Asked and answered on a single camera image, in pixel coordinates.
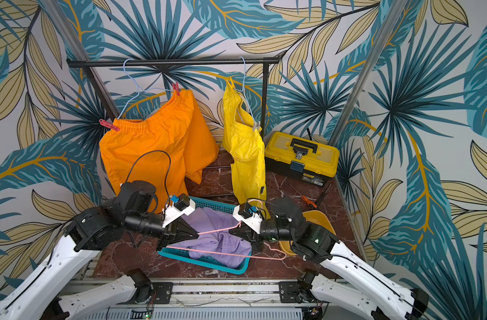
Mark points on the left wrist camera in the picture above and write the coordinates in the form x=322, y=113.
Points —
x=176, y=208

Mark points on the orange shorts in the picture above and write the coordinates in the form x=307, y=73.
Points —
x=171, y=145

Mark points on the yellow shorts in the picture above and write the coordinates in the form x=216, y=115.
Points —
x=242, y=140

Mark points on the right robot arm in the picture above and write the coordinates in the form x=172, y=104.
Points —
x=368, y=294

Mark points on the black clothes rack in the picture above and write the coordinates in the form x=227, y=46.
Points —
x=113, y=112

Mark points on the purple shorts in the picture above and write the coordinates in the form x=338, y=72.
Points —
x=205, y=219

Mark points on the red clothespin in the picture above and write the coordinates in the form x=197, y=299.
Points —
x=176, y=88

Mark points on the black handled screwdriver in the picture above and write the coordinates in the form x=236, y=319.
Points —
x=323, y=194

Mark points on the yellow black plastic toolbox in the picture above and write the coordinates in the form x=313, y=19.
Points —
x=301, y=159

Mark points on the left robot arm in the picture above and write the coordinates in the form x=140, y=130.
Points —
x=91, y=232

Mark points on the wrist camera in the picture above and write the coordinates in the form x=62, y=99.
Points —
x=176, y=208
x=251, y=216

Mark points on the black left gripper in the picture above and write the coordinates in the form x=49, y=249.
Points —
x=176, y=232

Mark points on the orange handled screwdriver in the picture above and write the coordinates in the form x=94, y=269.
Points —
x=311, y=204

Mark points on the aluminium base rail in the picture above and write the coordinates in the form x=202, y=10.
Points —
x=215, y=299

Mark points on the pink clothespin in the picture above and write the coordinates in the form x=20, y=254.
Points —
x=108, y=125

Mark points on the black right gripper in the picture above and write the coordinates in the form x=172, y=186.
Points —
x=257, y=234

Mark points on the teal plastic basket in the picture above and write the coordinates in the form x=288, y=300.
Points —
x=207, y=261

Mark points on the pink wire hanger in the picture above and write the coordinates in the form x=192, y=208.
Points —
x=220, y=243

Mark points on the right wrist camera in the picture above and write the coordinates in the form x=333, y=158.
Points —
x=251, y=216

